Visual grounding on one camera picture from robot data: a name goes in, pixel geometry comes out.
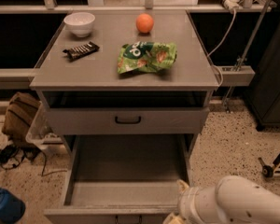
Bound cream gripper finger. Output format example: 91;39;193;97
162;213;184;224
176;179;189;192

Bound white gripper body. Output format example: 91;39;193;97
177;187;219;224

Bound grey drawer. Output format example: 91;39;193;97
44;134;189;224
46;107;209;135

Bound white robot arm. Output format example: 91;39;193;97
162;175;280;224

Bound grey top drawer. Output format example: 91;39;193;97
46;107;209;135

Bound grey drawer cabinet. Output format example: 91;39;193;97
29;9;221;161

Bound dark cabinet at right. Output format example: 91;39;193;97
245;0;280;132

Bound green chip bag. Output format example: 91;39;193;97
118;41;177;74

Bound metal stand pole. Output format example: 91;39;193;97
222;0;272;113

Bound clear plastic bin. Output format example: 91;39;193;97
25;105;63;150

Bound orange fruit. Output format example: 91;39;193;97
136;13;154;34

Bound blue jug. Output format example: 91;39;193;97
0;189;25;224

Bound dark chocolate bar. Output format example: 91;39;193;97
63;42;100;61

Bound brown backpack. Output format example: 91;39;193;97
2;92;40;148

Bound white bowl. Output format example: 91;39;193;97
63;12;95;37

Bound white hanging cable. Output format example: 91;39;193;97
206;7;238;88

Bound black floor cable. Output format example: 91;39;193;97
0;144;69;179

